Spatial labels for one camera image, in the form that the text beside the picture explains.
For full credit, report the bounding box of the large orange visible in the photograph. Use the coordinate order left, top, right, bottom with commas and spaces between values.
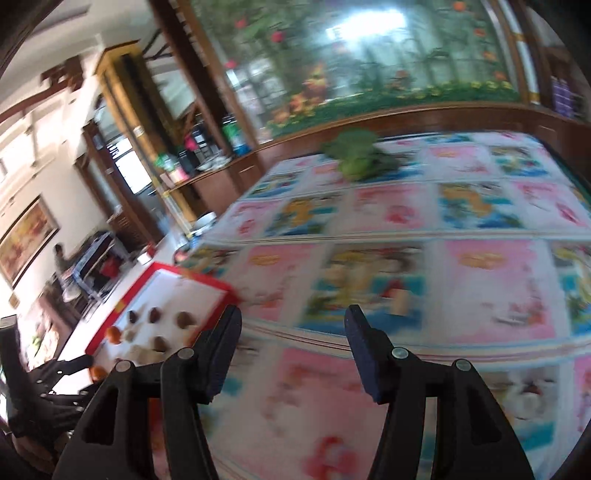
104, 325, 122, 345

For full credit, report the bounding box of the beige peeled chunk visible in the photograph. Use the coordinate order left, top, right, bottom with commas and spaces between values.
122, 328, 137, 343
128, 345, 149, 366

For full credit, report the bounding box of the seated person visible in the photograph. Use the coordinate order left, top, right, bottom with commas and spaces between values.
53, 243, 77, 287

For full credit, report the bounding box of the small dining table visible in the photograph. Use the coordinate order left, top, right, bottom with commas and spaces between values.
72, 231, 131, 302

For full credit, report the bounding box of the red white shallow box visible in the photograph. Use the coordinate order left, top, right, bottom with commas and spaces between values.
85, 263, 238, 371

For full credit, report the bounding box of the fruit pattern tablecloth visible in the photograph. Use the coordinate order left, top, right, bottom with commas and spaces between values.
180, 132, 590, 479

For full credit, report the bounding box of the pink bottle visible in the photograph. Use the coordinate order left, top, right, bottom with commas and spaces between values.
184, 134, 198, 152

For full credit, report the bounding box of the green label water bottle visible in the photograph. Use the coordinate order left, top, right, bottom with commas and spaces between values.
222, 114, 252, 157

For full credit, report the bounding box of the green leafy vegetable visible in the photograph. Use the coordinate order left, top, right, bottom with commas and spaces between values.
322, 129, 401, 182

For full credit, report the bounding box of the purple bottle right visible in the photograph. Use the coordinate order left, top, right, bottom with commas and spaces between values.
561, 79, 575, 119

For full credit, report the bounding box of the purple bottle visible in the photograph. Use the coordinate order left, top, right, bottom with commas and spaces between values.
561, 79, 575, 119
551, 75, 564, 115

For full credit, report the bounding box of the purple bottle left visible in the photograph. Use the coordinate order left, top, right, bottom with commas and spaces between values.
551, 75, 564, 115

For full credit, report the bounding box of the flower glass partition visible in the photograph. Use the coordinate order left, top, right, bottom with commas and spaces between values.
191, 1, 520, 142

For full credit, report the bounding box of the framed wall painting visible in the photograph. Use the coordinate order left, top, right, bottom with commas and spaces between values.
0, 195, 60, 288

